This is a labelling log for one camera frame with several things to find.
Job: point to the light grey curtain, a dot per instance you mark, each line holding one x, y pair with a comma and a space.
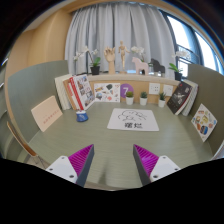
110, 26

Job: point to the white wall switch plate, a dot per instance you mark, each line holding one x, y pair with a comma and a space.
168, 90

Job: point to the peach booklet with red text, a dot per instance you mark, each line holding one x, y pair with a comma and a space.
46, 114

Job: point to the white book with red stripe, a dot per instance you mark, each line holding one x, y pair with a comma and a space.
72, 100

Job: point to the white sticker sheet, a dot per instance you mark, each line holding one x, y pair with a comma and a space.
106, 92

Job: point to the colourful illustrated card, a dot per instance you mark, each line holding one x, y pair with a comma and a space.
203, 122

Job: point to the white wall socket plate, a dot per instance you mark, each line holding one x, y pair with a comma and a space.
154, 88

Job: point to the blue and white computer mouse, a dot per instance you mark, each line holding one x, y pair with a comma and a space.
82, 116

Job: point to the black wooden horse figure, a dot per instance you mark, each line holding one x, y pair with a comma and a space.
157, 66

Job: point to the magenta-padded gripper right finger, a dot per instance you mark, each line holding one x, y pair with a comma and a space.
163, 166

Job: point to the black cover book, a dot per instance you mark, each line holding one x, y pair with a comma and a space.
179, 97

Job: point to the wooden hand model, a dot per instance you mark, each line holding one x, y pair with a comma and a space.
110, 58

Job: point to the tan cover book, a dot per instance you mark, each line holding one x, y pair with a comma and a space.
67, 96

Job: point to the white mouse pad with drawing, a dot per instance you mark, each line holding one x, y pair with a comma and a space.
133, 125

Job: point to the small succulent in white pot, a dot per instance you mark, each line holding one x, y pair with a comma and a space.
129, 100
143, 100
161, 102

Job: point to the wooden artist mannequin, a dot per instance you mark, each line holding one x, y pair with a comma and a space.
123, 53

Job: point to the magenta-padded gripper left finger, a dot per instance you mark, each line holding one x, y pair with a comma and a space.
63, 166

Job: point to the purple round number sign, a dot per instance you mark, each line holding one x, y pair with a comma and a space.
125, 89

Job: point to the pink wooden horse figure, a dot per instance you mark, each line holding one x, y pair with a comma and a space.
140, 65

